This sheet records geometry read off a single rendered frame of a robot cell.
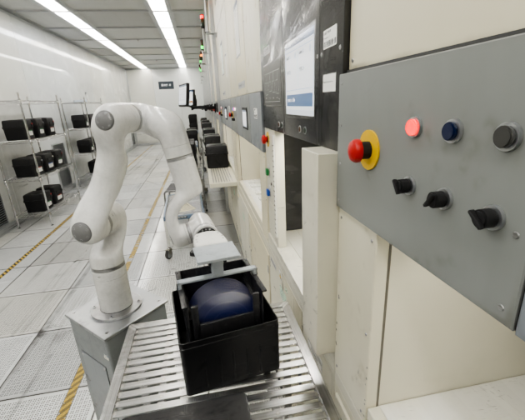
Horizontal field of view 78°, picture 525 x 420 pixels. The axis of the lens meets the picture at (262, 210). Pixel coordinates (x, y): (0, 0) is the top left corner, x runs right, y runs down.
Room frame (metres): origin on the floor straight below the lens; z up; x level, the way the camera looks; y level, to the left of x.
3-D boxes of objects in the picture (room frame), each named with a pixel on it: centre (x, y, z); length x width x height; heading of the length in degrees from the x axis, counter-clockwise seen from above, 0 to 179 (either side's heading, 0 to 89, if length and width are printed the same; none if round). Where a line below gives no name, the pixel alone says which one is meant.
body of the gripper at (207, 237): (0.96, 0.17, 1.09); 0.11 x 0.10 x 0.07; 18
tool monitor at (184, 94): (4.40, 0.76, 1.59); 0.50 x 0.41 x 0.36; 100
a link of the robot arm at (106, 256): (1.16, 0.60, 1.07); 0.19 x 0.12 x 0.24; 174
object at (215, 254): (0.86, 0.14, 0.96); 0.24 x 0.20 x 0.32; 108
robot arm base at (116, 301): (1.13, 0.60, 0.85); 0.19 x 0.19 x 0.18
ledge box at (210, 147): (3.93, 0.52, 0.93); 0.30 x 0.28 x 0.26; 7
